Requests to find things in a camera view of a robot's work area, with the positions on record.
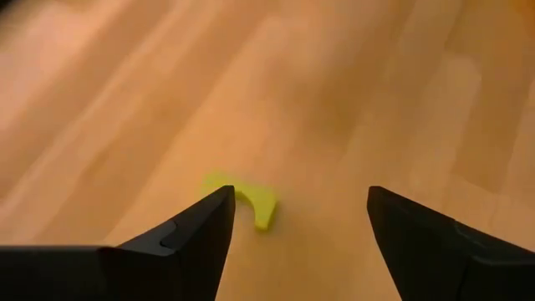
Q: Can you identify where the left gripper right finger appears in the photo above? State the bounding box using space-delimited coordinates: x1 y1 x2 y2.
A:
366 186 535 301

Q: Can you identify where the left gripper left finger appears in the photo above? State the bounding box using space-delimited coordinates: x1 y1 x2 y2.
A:
0 185 237 301

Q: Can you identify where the yellow wooden block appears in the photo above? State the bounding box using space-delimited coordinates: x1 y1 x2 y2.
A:
202 171 279 232

